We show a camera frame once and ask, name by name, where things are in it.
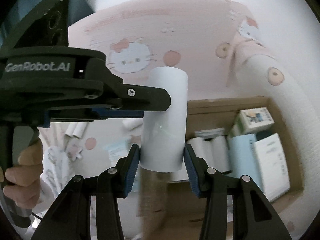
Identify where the brown cardboard box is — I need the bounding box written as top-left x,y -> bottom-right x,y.
140,96 -> 303,239

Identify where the person's left hand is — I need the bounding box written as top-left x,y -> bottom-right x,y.
1,139 -> 43,209

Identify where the light blue flat box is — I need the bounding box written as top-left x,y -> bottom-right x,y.
228,134 -> 263,189

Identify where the cartoon printed white box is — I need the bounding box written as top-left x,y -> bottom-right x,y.
232,107 -> 274,136

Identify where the white paper tube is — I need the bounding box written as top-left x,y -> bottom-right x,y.
72,122 -> 88,139

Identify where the white booklet box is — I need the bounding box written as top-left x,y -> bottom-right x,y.
254,133 -> 290,202

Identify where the white roll in box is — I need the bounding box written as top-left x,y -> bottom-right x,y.
187,137 -> 214,167
211,136 -> 231,173

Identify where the blue white tissue packet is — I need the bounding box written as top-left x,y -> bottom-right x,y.
104,140 -> 131,165

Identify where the pink Hello Kitty blanket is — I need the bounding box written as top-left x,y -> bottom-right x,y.
41,0 -> 319,239

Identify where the white paper roll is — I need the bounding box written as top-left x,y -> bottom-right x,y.
140,67 -> 188,173

